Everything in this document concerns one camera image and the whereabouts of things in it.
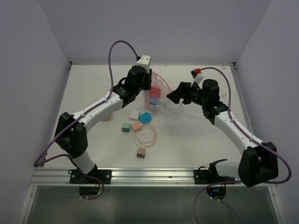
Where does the pink charger plug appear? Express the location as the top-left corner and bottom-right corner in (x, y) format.
(132, 122), (141, 132)

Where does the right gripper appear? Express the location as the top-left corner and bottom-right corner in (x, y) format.
(166, 82), (207, 107)

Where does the white charger plug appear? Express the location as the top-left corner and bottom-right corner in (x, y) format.
(128, 110), (140, 121)

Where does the brown plug adapter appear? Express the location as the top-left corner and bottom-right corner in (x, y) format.
(136, 147), (146, 160)

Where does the beige cube socket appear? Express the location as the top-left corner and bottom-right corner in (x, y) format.
(102, 113), (113, 121)

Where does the lilac thin cable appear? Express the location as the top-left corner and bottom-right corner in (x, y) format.
(158, 100), (184, 116)

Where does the base mount plate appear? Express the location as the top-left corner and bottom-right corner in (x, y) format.
(193, 166), (235, 185)
(68, 169), (112, 184)

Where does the light blue small plug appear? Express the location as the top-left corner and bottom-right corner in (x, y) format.
(149, 98), (159, 106)

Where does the blue square charger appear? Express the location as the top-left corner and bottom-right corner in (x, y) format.
(138, 112), (152, 124)

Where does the pink square charger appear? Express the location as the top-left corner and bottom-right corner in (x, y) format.
(150, 85), (162, 99)

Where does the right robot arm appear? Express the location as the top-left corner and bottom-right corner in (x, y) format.
(167, 79), (278, 187)

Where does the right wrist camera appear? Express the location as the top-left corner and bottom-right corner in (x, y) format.
(191, 68), (204, 86)

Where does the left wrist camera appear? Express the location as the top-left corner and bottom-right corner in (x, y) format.
(136, 55), (151, 73)

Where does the green plug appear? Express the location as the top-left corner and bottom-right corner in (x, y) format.
(121, 123), (131, 133)

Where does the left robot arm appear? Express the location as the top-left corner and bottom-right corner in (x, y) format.
(54, 65), (152, 183)

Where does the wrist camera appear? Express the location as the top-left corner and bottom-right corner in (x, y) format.
(191, 68), (204, 86)
(136, 55), (151, 73)

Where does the aluminium front rail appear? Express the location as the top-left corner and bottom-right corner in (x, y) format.
(30, 167), (276, 187)

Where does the pink power strip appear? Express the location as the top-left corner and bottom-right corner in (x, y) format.
(144, 90), (150, 110)

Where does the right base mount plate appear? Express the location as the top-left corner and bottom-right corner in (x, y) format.
(193, 166), (235, 185)

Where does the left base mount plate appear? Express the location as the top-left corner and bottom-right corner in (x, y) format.
(68, 169), (112, 184)

